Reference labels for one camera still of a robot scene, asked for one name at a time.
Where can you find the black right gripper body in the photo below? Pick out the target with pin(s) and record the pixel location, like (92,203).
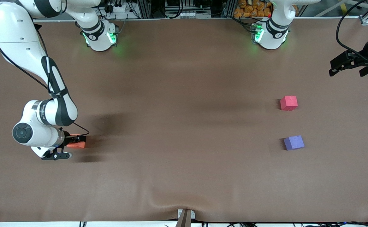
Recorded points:
(67,138)

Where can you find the brown upright pole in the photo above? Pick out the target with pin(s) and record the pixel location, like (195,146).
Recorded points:
(184,220)

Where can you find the white power strip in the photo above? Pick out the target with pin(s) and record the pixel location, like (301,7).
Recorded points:
(119,8)

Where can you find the orange snack bag pile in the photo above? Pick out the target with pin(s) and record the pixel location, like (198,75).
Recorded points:
(250,9)

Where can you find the red foam block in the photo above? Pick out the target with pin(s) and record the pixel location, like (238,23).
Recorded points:
(288,103)

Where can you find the black electronics box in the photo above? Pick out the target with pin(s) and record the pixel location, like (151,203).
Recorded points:
(174,3)

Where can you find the orange foam block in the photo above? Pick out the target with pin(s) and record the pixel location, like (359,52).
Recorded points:
(76,145)

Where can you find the purple foam block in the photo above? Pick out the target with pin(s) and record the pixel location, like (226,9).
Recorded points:
(293,142)

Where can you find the grey metal bracket plate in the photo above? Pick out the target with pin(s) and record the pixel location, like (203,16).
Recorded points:
(192,215)

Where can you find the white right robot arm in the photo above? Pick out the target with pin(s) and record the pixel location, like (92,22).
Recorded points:
(16,37)

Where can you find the grey aluminium frame post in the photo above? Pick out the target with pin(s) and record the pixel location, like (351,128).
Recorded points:
(229,8)
(145,8)

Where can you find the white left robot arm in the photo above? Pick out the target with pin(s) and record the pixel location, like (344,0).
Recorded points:
(274,37)

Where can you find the brown table cloth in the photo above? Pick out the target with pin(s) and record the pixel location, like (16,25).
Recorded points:
(184,164)

